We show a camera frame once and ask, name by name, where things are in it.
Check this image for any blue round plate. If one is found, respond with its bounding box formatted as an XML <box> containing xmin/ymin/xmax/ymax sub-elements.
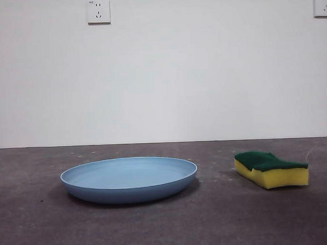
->
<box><xmin>59</xmin><ymin>154</ymin><xmax>200</xmax><ymax>207</ymax></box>

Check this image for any yellow sponge with green pad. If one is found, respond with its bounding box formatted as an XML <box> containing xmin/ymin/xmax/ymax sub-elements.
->
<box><xmin>233</xmin><ymin>149</ymin><xmax>310</xmax><ymax>191</ymax></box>

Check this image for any white wall socket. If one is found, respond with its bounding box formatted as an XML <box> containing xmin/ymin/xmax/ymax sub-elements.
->
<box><xmin>314</xmin><ymin>0</ymin><xmax>327</xmax><ymax>18</ymax></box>
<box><xmin>86</xmin><ymin>0</ymin><xmax>112</xmax><ymax>25</ymax></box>

